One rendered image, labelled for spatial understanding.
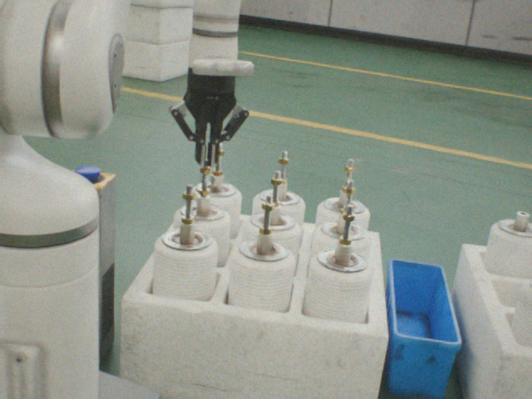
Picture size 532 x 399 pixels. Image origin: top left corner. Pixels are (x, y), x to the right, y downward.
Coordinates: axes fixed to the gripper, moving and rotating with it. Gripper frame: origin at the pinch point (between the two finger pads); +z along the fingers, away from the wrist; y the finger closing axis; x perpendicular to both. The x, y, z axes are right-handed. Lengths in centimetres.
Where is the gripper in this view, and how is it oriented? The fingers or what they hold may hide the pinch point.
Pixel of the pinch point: (206, 155)
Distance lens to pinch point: 110.1
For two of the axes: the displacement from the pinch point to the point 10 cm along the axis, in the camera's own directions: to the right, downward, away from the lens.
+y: -9.4, 0.3, -3.4
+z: -0.9, 9.3, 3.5
